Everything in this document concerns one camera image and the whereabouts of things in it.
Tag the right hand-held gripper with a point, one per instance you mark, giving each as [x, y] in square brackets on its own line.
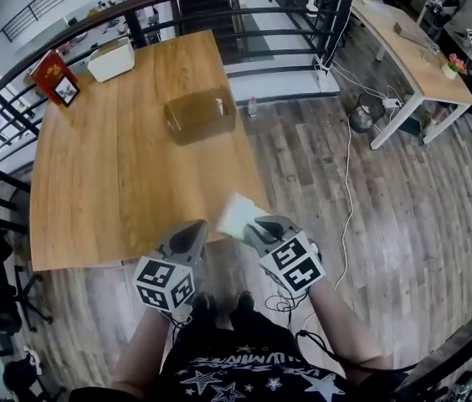
[294, 266]

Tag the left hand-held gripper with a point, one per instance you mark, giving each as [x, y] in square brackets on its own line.
[162, 285]

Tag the white tissue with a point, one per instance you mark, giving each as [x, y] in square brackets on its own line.
[236, 214]

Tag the transparent brown tissue box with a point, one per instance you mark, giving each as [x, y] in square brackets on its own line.
[198, 117]

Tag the person's right forearm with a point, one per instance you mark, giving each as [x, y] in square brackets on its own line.
[340, 325]

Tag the person's left forearm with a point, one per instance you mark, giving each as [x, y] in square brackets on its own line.
[144, 350]

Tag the white rectangular basket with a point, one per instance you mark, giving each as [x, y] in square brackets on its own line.
[111, 60]

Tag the person's left leg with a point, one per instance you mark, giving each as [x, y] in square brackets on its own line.
[204, 310]

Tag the person's leg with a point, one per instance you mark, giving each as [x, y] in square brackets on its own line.
[204, 310]
[242, 308]

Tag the person's right leg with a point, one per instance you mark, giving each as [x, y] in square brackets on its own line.
[242, 308]

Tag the wooden table with white legs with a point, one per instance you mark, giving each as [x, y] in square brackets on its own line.
[114, 182]

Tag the clear plastic bottle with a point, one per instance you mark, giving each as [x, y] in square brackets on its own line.
[252, 107]

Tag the person's black star-print shirt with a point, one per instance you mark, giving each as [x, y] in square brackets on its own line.
[240, 375]

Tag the black mesh wastebasket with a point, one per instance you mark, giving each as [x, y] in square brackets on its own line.
[366, 113]

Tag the black office chair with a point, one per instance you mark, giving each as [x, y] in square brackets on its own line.
[31, 300]

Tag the white power strip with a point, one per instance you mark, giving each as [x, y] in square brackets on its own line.
[391, 103]

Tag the black white sneaker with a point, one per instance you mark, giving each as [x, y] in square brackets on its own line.
[34, 360]

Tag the dark flat bar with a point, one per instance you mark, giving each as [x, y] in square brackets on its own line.
[441, 358]

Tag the red book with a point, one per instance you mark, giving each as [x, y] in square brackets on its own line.
[49, 73]

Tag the long wooden table white legs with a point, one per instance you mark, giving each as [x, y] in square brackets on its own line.
[416, 57]

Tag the potted orange flowers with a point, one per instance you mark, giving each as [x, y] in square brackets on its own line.
[455, 66]

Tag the black balcony railing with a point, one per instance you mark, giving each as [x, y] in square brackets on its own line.
[52, 2]

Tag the black picture frame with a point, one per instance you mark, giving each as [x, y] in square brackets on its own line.
[67, 91]

